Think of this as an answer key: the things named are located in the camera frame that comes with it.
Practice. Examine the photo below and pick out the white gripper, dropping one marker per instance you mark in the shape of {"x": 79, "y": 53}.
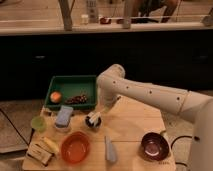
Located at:
{"x": 107, "y": 100}

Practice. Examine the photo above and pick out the white handled dish brush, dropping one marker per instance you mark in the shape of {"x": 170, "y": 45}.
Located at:
{"x": 94, "y": 115}

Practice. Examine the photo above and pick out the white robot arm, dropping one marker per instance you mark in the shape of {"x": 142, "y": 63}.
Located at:
{"x": 191, "y": 106}

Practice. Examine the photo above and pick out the small metal cup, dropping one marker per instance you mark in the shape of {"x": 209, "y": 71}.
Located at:
{"x": 93, "y": 124}

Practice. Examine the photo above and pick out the green plastic cup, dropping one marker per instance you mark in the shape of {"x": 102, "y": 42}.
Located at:
{"x": 38, "y": 124}

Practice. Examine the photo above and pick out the dark grape bunch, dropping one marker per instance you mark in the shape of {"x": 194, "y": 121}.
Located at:
{"x": 76, "y": 99}

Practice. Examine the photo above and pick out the green plastic bin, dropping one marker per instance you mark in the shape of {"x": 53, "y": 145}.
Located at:
{"x": 71, "y": 86}

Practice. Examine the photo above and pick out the red yellow apple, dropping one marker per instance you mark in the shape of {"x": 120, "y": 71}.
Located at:
{"x": 55, "y": 97}

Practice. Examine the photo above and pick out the orange plastic bowl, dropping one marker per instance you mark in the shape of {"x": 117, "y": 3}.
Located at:
{"x": 75, "y": 148}

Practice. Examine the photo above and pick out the dark purple bowl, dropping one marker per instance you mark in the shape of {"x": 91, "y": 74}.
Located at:
{"x": 154, "y": 146}

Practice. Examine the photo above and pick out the yellow banana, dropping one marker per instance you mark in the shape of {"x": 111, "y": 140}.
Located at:
{"x": 52, "y": 145}

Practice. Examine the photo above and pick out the red object on shelf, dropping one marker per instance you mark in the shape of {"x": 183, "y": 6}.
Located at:
{"x": 105, "y": 21}

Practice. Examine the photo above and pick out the white jar on shelf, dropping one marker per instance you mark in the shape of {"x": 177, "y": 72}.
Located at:
{"x": 84, "y": 19}

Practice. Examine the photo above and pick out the wooden block holder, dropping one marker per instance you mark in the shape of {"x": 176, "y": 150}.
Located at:
{"x": 40, "y": 154}

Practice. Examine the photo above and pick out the person sitting in background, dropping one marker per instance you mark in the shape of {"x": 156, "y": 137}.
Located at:
{"x": 145, "y": 7}

